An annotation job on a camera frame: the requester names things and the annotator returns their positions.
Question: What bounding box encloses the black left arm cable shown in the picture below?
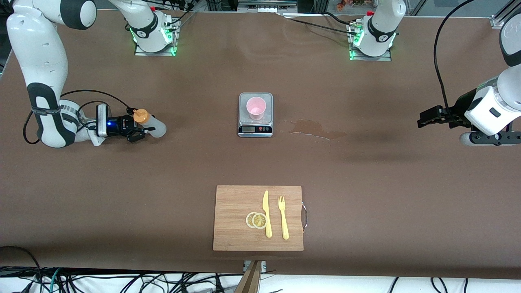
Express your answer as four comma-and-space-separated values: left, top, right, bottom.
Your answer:
433, 0, 477, 112

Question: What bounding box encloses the thick black table cable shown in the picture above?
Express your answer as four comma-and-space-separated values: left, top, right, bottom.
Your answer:
324, 11, 355, 26

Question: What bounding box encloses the thin black table cable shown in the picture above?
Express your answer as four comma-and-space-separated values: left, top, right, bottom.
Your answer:
281, 15, 359, 36

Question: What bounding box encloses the yellow plastic knife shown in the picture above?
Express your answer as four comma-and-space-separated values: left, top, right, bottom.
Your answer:
262, 190, 273, 238

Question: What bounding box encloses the wooden post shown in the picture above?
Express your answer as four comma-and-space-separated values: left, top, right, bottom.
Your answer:
234, 260, 262, 293

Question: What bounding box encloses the wooden cutting board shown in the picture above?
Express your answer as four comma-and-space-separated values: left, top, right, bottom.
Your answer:
213, 185, 304, 251

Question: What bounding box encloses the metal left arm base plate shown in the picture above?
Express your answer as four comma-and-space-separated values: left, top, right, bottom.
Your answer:
349, 22, 392, 61

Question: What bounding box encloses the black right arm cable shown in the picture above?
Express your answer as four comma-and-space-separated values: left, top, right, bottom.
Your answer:
23, 90, 137, 145

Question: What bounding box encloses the yellow plastic fork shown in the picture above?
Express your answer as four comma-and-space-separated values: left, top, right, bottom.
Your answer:
278, 195, 290, 240

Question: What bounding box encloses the black looped floor cable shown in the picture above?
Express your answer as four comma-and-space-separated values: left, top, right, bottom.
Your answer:
0, 245, 42, 293

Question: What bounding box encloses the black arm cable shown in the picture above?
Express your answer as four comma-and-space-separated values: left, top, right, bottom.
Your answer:
433, 0, 477, 112
23, 90, 137, 145

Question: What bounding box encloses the teal floor cable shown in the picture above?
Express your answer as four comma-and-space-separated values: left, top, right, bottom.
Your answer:
39, 269, 61, 293

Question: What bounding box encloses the silver digital kitchen scale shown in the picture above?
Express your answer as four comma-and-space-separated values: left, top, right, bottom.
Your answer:
238, 92, 274, 138

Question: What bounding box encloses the pink plastic cup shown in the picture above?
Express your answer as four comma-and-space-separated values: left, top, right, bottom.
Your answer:
246, 96, 267, 121

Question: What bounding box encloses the translucent sauce bottle orange cap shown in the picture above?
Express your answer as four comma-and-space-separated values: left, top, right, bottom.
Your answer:
134, 109, 167, 138

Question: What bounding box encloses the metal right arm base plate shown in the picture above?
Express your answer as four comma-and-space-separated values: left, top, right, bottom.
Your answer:
134, 18, 178, 57

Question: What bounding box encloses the white power strip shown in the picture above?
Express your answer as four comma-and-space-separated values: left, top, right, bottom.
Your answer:
239, 1, 298, 13

